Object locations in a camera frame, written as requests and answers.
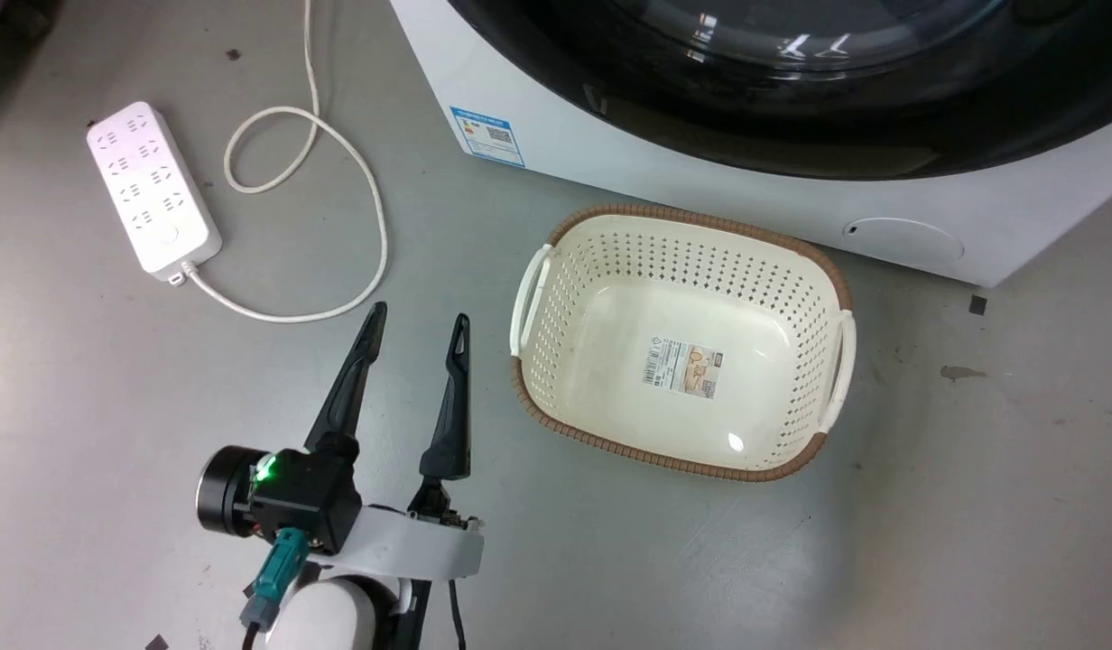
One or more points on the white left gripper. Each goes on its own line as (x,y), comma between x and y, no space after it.
(412,546)

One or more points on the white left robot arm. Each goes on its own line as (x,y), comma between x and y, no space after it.
(330,618)

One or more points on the white washing machine body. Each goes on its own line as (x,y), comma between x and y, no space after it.
(610,153)

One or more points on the black glass washing machine door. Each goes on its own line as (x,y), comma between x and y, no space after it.
(791,108)

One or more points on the cream laundry basket brown rim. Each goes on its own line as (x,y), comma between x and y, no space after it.
(610,397)

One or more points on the blue energy label sticker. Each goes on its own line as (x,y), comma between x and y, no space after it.
(486,136)

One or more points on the paper label sticker with barcode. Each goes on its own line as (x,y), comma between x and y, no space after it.
(682,367)

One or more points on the white power strip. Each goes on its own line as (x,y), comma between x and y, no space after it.
(150,185)

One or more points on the black tape square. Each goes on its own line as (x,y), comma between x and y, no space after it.
(977,304)
(157,643)

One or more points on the round white filter cover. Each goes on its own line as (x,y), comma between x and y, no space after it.
(903,241)

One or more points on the dark object at floor edge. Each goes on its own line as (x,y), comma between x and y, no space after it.
(10,18)

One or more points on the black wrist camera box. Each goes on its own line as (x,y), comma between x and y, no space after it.
(294,501)

